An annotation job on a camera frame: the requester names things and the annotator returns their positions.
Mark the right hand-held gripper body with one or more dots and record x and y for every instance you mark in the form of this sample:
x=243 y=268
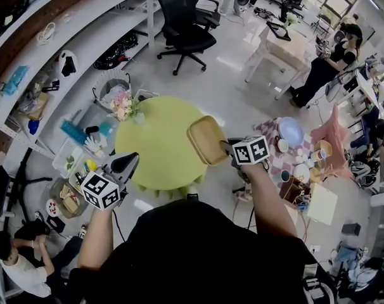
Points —
x=250 y=150

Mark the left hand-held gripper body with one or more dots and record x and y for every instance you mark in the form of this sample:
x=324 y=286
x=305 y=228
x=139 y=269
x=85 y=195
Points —
x=100 y=190

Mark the yellow rectangular plastic tray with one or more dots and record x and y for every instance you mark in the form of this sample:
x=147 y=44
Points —
x=206 y=138

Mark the person's right forearm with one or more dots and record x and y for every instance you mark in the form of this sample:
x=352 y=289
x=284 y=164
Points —
x=271 y=207

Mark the person's left forearm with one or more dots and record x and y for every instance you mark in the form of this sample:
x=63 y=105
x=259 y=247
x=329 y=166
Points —
x=95 y=239

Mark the white bin with tools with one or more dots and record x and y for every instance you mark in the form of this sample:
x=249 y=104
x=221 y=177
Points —
x=81 y=174

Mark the white bowl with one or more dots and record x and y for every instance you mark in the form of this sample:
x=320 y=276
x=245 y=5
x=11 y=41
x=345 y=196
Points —
x=282 y=145

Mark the clear plastic storage bin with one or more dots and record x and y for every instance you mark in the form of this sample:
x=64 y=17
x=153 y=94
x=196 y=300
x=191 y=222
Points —
x=68 y=201

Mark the dark teal mug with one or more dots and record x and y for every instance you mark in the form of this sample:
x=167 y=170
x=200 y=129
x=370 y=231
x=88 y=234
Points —
x=285 y=175

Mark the large blue plate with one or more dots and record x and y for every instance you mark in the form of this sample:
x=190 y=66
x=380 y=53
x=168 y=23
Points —
x=291 y=131

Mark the white gloves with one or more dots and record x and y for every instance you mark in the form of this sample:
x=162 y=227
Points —
x=93 y=143

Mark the white basket with leaf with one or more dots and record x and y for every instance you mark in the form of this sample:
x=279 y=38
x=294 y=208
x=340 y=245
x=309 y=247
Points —
x=65 y=157

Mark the white plate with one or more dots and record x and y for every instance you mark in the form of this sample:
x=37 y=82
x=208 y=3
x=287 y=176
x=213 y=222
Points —
x=300 y=172

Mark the small black red-label box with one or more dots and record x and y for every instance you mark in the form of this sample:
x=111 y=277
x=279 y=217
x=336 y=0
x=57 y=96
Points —
x=55 y=224

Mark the person's white-soled shoe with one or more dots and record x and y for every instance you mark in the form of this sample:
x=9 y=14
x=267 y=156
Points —
x=192 y=193

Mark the black cylinder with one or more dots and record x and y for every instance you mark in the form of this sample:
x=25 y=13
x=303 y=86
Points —
x=91 y=130

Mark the teal perforated tray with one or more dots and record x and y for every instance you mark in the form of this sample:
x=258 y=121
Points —
x=72 y=131

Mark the round green-clothed table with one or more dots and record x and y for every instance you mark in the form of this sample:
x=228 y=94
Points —
x=160 y=147

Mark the striped paper cup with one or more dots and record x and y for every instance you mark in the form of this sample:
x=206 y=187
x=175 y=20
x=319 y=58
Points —
x=318 y=154

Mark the tan bowl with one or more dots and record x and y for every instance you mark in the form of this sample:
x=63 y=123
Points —
x=325 y=147

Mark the pink fabric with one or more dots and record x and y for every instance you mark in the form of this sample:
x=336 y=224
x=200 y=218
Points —
x=334 y=131

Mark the pink flower bouquet white vase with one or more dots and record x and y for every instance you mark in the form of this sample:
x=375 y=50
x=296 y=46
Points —
x=124 y=106

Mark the cream square box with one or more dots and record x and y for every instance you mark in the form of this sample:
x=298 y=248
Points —
x=322 y=203

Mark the blue plastic object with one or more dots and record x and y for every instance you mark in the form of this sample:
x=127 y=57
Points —
x=34 y=127

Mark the white bin with dark items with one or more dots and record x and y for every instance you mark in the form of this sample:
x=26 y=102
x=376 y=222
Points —
x=146 y=95

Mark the white laundry basket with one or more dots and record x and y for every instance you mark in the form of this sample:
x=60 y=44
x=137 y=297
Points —
x=112 y=87

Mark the wooden-top white-legged table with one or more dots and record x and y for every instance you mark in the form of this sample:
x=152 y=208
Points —
x=290 y=52

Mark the cardboard box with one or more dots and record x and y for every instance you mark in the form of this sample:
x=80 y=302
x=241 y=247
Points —
x=35 y=106

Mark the grey backpack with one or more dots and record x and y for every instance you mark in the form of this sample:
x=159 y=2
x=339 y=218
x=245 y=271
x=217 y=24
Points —
x=362 y=171

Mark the person's black clothing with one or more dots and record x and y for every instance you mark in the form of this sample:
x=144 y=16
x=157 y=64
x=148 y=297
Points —
x=195 y=258

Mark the black tray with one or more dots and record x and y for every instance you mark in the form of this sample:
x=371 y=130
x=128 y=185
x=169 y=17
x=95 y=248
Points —
x=279 y=31

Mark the white desk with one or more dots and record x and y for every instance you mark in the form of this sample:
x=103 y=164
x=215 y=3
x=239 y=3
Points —
x=382 y=182

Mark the white flowers in vase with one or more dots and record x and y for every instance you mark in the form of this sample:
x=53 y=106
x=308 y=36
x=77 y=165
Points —
x=291 y=19

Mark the teal packet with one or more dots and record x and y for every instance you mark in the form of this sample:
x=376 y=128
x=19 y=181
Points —
x=16 y=79

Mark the heap of blue clothes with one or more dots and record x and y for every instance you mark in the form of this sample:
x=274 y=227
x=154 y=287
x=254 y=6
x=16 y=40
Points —
x=348 y=258

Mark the white shelving unit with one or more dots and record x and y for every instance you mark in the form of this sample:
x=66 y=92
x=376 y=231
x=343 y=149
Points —
x=90 y=21

